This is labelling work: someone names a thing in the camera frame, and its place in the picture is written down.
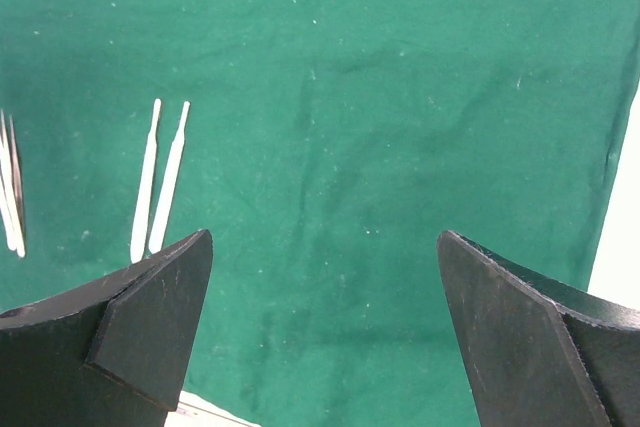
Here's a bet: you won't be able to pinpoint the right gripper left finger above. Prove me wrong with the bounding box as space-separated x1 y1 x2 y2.
1 230 213 427

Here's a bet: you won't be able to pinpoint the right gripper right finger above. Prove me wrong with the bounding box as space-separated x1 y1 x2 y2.
437 231 639 427

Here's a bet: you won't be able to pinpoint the wide steel tweezers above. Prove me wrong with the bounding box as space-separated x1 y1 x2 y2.
1 110 26 258

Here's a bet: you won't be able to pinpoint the green surgical cloth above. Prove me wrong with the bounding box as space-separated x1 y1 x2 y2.
1 0 639 426

